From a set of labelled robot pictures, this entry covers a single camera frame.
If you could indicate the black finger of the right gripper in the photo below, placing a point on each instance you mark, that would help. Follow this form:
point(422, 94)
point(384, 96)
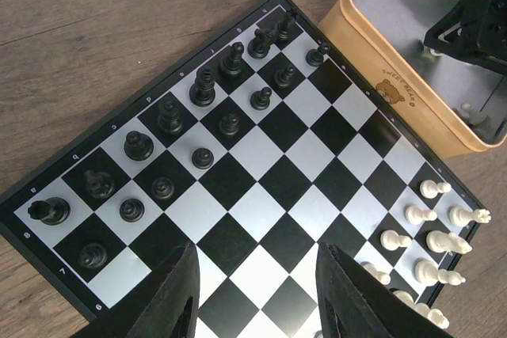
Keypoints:
point(473, 31)

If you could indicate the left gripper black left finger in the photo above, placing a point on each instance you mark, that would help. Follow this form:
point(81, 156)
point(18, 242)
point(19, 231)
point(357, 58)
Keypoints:
point(164, 304)

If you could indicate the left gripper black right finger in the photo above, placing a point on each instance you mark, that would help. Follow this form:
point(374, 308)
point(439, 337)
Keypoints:
point(352, 303)

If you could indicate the white chess piece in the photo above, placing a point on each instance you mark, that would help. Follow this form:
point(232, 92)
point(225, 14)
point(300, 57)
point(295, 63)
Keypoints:
point(430, 189)
point(477, 121)

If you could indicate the white chess bishop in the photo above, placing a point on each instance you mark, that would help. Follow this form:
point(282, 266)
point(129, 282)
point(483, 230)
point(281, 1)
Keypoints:
point(428, 274)

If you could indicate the white chess piece lying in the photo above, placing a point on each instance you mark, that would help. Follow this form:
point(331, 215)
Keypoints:
point(477, 121)

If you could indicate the white chess knight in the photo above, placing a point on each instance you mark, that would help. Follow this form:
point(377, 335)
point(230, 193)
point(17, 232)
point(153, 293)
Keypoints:
point(440, 242)

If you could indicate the white chess rook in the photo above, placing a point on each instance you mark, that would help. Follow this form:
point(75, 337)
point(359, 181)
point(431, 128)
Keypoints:
point(461, 217)

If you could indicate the black white chess board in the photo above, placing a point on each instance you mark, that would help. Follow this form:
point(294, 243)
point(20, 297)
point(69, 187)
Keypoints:
point(295, 150)

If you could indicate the orange metal tin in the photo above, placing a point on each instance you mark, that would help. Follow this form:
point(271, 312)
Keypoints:
point(384, 40)

